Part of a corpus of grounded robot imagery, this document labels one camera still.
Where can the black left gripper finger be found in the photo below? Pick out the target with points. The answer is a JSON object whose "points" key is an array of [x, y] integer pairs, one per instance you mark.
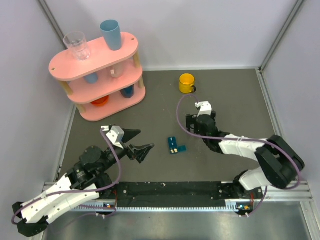
{"points": [[141, 152], [129, 134]]}

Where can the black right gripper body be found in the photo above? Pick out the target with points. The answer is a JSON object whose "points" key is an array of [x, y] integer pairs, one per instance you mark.
{"points": [[197, 128]]}

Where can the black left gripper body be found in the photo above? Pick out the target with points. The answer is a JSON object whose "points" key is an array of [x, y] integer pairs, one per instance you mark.
{"points": [[130, 152]]}

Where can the teal pill organizer box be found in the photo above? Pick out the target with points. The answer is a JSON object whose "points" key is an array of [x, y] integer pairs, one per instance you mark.
{"points": [[172, 144]]}

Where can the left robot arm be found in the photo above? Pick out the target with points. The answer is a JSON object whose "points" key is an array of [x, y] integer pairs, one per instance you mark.
{"points": [[87, 180]]}

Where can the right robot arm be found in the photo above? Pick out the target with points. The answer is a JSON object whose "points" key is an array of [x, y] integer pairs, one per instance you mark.
{"points": [[274, 168]]}

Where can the yellow mug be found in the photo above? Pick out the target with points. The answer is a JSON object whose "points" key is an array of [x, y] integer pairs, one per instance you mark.
{"points": [[187, 83]]}

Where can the dark blue faceted cup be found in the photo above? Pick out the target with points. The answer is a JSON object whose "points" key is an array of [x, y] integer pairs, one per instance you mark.
{"points": [[128, 92]]}

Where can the orange plastic bowl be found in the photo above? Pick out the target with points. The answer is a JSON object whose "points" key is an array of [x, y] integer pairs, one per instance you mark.
{"points": [[100, 102]]}

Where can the pink three-tier wooden shelf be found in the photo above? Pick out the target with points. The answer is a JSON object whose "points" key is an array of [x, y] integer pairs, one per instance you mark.
{"points": [[70, 72]]}

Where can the small light blue cup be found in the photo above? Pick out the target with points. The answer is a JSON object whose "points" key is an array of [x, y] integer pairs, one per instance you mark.
{"points": [[91, 78]]}

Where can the clear drinking glass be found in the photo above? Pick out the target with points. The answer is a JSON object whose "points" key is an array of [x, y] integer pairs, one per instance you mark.
{"points": [[77, 44]]}

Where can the light blue plastic tumbler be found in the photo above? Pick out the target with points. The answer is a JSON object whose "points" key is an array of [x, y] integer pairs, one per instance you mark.
{"points": [[111, 33]]}

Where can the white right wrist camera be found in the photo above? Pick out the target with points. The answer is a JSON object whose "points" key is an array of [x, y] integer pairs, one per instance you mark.
{"points": [[204, 108]]}

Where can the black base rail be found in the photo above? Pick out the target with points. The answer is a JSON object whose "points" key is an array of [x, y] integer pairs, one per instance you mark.
{"points": [[181, 194]]}

